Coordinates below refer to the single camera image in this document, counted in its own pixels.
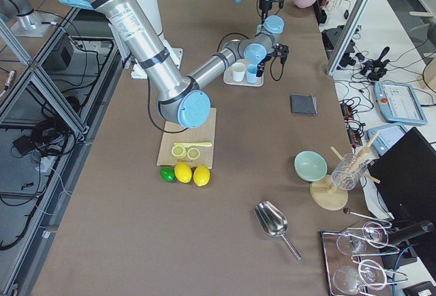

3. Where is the green lime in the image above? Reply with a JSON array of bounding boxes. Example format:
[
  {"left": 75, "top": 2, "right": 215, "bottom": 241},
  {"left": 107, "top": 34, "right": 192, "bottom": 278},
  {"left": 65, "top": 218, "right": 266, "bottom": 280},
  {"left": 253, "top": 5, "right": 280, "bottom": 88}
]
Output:
[{"left": 159, "top": 166, "right": 176, "bottom": 182}]

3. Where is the green bowl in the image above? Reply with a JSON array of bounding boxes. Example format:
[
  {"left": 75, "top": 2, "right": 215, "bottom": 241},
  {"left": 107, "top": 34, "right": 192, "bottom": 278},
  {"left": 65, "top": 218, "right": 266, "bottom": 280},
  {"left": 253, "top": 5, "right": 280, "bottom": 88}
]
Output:
[{"left": 294, "top": 151, "right": 327, "bottom": 182}]

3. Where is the beige rabbit tray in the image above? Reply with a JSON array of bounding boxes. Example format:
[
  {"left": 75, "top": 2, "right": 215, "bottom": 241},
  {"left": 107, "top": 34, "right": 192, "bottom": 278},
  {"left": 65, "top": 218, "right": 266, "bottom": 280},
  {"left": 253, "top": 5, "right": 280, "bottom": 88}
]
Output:
[{"left": 223, "top": 46, "right": 267, "bottom": 87}]

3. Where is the whole lemon upper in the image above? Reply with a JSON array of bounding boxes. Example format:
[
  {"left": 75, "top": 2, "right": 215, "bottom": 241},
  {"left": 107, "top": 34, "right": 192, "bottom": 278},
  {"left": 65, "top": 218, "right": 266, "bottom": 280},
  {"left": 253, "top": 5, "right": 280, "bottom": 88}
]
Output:
[{"left": 174, "top": 162, "right": 192, "bottom": 183}]

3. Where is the lemon half lower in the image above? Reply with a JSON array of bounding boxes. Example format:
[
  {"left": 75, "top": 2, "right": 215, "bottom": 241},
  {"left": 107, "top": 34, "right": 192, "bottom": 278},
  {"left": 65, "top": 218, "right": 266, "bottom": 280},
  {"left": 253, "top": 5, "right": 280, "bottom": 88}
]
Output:
[{"left": 187, "top": 147, "right": 201, "bottom": 161}]

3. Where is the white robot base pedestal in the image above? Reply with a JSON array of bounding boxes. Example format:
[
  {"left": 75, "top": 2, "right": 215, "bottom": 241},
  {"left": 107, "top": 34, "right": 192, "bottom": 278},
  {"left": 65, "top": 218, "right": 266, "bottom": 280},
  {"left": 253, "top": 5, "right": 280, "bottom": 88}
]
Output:
[{"left": 129, "top": 0, "right": 183, "bottom": 80}]

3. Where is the black monitor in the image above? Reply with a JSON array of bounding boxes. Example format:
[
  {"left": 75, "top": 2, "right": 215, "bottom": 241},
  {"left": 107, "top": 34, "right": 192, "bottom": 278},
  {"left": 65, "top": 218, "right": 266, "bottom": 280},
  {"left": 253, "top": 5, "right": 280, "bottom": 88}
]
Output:
[{"left": 369, "top": 128, "right": 435, "bottom": 222}]

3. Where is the yellow plastic knife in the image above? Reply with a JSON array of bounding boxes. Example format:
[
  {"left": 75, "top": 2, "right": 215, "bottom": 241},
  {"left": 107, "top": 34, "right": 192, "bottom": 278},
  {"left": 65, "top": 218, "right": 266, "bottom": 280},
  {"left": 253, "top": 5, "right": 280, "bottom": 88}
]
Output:
[{"left": 173, "top": 142, "right": 213, "bottom": 147}]

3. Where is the grey folded cloth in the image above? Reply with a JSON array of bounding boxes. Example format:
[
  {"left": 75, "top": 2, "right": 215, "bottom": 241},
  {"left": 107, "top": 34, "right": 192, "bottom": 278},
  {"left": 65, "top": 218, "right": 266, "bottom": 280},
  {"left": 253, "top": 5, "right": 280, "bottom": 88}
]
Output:
[{"left": 290, "top": 94, "right": 317, "bottom": 116}]

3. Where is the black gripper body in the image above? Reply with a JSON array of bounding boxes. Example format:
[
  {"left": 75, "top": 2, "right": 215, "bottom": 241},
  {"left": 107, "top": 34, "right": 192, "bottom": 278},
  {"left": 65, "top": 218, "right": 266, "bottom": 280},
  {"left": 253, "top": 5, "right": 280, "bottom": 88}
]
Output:
[
  {"left": 259, "top": 44, "right": 290, "bottom": 68},
  {"left": 258, "top": 0, "right": 284, "bottom": 12}
]

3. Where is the wooden cutting board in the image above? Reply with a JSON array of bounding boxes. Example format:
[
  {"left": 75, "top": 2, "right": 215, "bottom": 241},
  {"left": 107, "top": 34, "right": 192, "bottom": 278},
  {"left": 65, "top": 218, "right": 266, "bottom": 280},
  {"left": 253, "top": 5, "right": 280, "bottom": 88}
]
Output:
[{"left": 157, "top": 108, "right": 217, "bottom": 169}]

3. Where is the light blue cup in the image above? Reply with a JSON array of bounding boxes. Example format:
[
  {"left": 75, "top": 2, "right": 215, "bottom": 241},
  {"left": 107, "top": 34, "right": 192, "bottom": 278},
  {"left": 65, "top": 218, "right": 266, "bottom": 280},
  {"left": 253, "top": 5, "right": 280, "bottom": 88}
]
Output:
[{"left": 246, "top": 64, "right": 258, "bottom": 85}]

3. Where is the teach pendant tablet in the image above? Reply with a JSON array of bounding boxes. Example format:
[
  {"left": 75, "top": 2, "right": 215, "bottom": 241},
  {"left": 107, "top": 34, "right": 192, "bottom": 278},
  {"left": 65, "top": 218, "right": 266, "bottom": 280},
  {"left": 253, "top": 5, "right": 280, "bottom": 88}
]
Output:
[{"left": 374, "top": 81, "right": 427, "bottom": 125}]

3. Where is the metal ice scoop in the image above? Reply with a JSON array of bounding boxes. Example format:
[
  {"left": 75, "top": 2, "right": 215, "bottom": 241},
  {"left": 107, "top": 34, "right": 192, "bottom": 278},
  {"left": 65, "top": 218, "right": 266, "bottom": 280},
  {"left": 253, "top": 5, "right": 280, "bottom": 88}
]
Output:
[{"left": 254, "top": 201, "right": 302, "bottom": 261}]

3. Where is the cream yellow cup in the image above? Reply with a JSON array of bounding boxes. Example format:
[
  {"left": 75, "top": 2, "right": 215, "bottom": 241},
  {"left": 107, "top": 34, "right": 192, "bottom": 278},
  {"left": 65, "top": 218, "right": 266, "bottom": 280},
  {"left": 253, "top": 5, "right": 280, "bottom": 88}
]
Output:
[{"left": 231, "top": 63, "right": 246, "bottom": 83}]

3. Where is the aluminium frame post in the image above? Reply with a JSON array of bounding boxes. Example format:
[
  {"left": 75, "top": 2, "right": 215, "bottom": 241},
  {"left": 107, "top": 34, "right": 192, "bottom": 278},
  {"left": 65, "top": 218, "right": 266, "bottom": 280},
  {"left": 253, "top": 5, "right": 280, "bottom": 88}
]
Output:
[{"left": 326, "top": 0, "right": 370, "bottom": 78}]

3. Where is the whole lemon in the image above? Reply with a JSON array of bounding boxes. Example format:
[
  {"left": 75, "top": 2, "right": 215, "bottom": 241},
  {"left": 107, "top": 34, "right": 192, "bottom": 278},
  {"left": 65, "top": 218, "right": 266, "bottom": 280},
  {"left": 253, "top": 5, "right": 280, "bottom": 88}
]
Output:
[
  {"left": 193, "top": 165, "right": 211, "bottom": 187},
  {"left": 174, "top": 162, "right": 192, "bottom": 183}
]

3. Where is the lemon half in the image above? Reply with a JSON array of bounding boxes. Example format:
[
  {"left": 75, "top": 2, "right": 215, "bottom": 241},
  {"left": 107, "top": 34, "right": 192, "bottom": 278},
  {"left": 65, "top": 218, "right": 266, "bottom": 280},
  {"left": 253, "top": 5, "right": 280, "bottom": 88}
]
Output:
[
  {"left": 187, "top": 147, "right": 201, "bottom": 161},
  {"left": 171, "top": 145, "right": 187, "bottom": 160}
]

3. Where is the whole lemon lower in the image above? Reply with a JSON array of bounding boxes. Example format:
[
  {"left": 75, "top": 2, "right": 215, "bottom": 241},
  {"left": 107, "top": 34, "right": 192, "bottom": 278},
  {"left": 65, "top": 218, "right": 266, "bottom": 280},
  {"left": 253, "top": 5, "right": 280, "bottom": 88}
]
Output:
[{"left": 193, "top": 165, "right": 211, "bottom": 187}]

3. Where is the lemon half upper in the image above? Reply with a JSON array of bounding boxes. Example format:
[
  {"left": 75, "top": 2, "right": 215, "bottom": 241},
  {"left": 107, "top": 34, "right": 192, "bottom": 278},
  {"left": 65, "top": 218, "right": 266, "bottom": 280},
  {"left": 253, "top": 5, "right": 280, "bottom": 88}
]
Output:
[{"left": 171, "top": 145, "right": 187, "bottom": 160}]

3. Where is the metal wine glass rack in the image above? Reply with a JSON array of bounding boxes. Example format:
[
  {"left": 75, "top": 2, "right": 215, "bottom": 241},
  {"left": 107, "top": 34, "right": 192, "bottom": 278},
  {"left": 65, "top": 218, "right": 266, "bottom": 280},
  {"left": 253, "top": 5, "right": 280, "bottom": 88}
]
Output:
[{"left": 320, "top": 220, "right": 408, "bottom": 295}]

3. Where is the clear glass cup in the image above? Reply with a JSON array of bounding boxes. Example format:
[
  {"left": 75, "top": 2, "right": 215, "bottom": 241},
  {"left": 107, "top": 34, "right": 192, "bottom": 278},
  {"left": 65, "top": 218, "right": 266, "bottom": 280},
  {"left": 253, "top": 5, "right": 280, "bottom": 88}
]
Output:
[{"left": 331, "top": 153, "right": 369, "bottom": 190}]

